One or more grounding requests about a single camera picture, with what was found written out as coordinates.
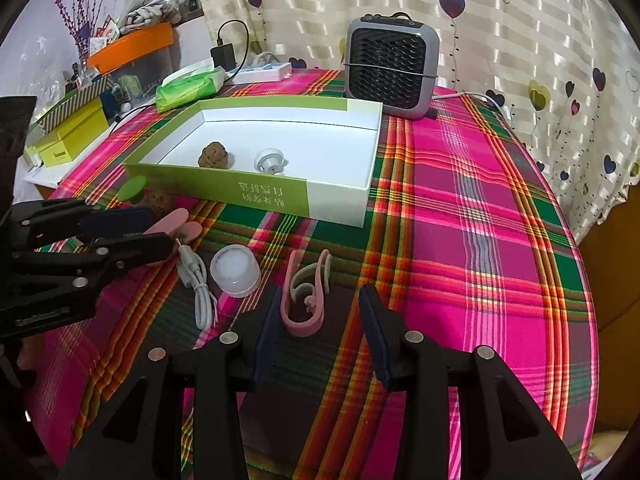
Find purple flower branches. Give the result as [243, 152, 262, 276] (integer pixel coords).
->
[47, 0, 121, 56]

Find green round lid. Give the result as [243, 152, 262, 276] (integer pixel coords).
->
[116, 176, 148, 203]

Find green and white cardboard box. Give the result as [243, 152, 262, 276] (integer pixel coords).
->
[122, 98, 385, 229]

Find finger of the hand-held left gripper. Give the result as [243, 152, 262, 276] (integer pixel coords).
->
[10, 199, 153, 247]
[10, 232, 176, 311]

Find orange storage bin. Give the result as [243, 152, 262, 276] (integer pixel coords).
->
[87, 22, 176, 73]

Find pink oblong case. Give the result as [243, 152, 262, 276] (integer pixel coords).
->
[142, 208, 203, 266]

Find olive striped box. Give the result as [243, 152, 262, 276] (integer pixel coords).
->
[30, 74, 113, 133]

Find green tissue pack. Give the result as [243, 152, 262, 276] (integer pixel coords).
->
[155, 67, 228, 113]

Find white work gloves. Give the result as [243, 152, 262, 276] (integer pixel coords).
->
[120, 0, 166, 28]

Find clear round dome cap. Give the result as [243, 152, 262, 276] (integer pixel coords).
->
[210, 245, 261, 297]

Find black charger cable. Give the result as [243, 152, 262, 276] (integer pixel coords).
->
[216, 20, 251, 81]

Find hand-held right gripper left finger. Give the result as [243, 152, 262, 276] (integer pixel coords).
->
[57, 285, 283, 480]

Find yellow cardboard box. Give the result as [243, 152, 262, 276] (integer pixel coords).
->
[27, 97, 111, 168]

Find pink green plaid tablecloth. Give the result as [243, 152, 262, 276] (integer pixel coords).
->
[25, 67, 601, 480]

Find white heater cable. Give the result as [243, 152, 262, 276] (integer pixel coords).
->
[432, 89, 516, 126]

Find pink curved clip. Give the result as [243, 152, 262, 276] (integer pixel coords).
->
[280, 248, 333, 338]

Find white usb cable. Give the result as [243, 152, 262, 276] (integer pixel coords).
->
[175, 245, 218, 331]

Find cream heart print curtain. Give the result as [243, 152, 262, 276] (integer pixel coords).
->
[192, 0, 640, 246]

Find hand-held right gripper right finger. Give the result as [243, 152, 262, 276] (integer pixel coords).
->
[358, 284, 583, 480]

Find grey portable heater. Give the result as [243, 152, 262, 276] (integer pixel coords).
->
[344, 12, 441, 120]

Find white power strip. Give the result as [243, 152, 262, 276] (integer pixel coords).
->
[225, 55, 293, 85]

